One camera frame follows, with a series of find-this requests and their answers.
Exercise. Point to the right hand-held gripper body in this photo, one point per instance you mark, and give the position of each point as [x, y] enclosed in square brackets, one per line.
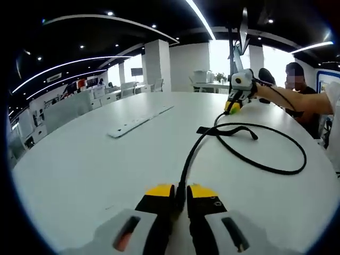
[243, 81]

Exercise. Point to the dark monitor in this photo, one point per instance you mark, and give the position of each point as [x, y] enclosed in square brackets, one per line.
[244, 29]

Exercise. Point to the white flat desk panel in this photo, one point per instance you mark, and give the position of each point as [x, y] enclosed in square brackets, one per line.
[138, 122]

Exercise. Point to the monitor stand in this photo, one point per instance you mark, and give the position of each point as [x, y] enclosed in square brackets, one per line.
[235, 53]

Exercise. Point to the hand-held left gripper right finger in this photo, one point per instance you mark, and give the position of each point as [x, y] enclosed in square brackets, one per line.
[212, 228]

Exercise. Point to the white desk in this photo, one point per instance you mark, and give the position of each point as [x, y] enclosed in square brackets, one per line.
[106, 172]

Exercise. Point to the white office chair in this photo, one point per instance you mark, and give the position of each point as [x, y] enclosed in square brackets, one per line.
[159, 85]

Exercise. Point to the green potted plant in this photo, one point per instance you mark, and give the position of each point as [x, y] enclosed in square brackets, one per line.
[221, 77]

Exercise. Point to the long ceiling light strip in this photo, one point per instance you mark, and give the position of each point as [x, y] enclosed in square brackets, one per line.
[202, 20]

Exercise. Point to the wall screen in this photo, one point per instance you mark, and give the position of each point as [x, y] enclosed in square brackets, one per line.
[136, 72]

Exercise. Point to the white printer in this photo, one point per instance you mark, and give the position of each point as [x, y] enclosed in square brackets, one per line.
[203, 76]

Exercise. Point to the grey desk partition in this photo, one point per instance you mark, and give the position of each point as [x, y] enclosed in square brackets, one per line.
[69, 107]

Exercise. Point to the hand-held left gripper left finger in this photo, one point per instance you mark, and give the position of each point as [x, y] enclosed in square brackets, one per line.
[125, 231]

